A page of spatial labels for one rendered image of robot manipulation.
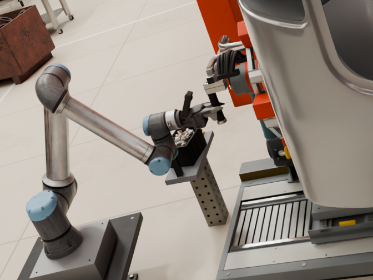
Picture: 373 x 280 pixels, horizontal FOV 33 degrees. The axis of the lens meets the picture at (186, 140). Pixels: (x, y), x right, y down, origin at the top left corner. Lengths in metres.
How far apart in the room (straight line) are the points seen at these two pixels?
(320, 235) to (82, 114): 1.18
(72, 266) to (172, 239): 0.77
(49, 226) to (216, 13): 1.30
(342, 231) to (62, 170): 1.30
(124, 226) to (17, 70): 4.45
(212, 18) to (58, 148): 0.99
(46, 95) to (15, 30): 4.81
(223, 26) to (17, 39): 4.52
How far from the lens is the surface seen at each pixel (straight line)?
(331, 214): 2.92
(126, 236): 3.13
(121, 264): 2.96
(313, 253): 2.94
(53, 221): 2.96
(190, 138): 3.15
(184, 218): 3.64
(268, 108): 2.47
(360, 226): 2.90
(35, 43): 7.69
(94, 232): 3.08
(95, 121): 2.69
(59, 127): 2.90
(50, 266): 3.02
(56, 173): 3.02
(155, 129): 2.79
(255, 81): 2.52
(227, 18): 3.20
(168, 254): 3.42
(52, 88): 2.69
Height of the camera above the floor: 1.90
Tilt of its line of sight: 25 degrees down
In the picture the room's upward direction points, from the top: 22 degrees counter-clockwise
